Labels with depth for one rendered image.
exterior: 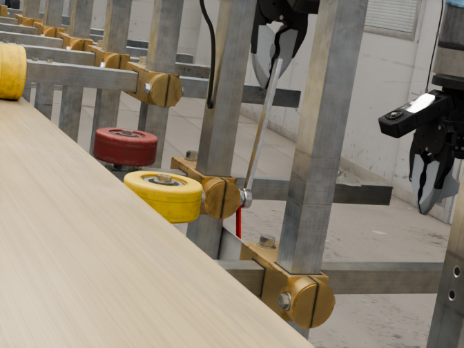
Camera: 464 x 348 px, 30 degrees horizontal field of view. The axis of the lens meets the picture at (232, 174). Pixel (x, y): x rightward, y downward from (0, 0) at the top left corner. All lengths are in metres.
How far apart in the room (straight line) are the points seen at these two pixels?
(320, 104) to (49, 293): 0.41
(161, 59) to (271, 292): 0.52
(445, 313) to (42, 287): 0.31
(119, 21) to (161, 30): 0.25
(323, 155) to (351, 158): 5.49
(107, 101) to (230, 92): 0.51
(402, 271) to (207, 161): 0.28
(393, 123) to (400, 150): 4.48
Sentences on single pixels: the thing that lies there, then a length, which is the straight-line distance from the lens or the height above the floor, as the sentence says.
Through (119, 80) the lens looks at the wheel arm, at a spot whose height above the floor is 0.95.
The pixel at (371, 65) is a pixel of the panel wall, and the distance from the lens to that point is 6.25.
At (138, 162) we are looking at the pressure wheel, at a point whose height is 0.88.
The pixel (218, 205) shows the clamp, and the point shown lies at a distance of 1.09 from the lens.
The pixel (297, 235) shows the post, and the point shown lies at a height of 0.87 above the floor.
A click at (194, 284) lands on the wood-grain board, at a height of 0.90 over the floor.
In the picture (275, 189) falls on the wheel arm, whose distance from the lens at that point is 1.21.
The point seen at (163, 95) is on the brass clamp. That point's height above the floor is 0.94.
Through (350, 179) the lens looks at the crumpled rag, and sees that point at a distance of 1.25.
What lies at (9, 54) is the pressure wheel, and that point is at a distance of 1.30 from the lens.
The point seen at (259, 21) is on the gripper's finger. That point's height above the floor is 1.07.
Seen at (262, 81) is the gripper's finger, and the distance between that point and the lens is 1.24.
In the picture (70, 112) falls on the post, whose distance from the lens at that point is 1.82.
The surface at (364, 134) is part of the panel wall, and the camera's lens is 6.22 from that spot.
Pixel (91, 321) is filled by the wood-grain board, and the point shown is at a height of 0.90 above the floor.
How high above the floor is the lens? 1.09
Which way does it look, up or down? 11 degrees down
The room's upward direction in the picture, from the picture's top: 9 degrees clockwise
